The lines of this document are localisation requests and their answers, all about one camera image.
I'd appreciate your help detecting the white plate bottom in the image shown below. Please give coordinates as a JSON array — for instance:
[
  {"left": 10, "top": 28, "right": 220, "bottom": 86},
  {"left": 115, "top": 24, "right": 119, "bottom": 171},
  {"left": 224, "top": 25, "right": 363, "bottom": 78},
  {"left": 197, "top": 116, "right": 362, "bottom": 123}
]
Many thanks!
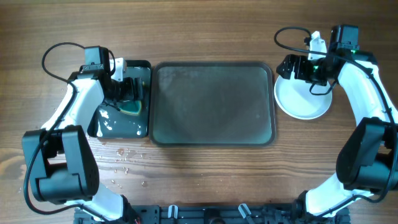
[{"left": 274, "top": 76, "right": 333, "bottom": 120}]

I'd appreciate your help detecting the green yellow sponge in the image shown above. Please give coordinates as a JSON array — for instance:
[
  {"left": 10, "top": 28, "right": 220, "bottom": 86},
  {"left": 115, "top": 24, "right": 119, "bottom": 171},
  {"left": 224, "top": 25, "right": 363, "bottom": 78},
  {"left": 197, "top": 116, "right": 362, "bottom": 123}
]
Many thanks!
[{"left": 118, "top": 101, "right": 142, "bottom": 116}]

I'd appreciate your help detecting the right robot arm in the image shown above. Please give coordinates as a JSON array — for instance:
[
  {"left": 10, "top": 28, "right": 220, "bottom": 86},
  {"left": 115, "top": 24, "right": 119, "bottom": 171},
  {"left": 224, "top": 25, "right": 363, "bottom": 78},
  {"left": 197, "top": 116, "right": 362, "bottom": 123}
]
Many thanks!
[{"left": 276, "top": 24, "right": 397, "bottom": 223}]

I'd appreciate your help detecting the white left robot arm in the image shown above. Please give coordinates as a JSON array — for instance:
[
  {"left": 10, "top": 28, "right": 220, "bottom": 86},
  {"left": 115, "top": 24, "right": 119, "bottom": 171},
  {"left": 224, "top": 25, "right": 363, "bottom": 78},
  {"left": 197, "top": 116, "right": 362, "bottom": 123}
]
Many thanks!
[{"left": 22, "top": 46, "right": 144, "bottom": 223}]

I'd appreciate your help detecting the small black tray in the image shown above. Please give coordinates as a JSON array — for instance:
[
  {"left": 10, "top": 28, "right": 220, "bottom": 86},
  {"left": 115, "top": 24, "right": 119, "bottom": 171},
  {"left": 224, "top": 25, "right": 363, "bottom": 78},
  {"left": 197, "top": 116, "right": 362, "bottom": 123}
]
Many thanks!
[{"left": 88, "top": 60, "right": 152, "bottom": 139}]

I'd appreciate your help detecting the large dark tray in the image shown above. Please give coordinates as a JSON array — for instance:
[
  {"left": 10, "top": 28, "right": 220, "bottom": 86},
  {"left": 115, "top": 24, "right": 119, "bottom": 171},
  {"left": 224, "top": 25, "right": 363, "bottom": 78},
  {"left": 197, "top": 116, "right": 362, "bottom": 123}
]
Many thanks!
[{"left": 149, "top": 61, "right": 277, "bottom": 147}]

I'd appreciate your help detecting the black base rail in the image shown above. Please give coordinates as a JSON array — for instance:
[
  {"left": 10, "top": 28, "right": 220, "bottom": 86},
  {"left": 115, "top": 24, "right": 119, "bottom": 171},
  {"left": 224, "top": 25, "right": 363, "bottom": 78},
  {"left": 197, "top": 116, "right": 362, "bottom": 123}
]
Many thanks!
[{"left": 73, "top": 202, "right": 351, "bottom": 224}]

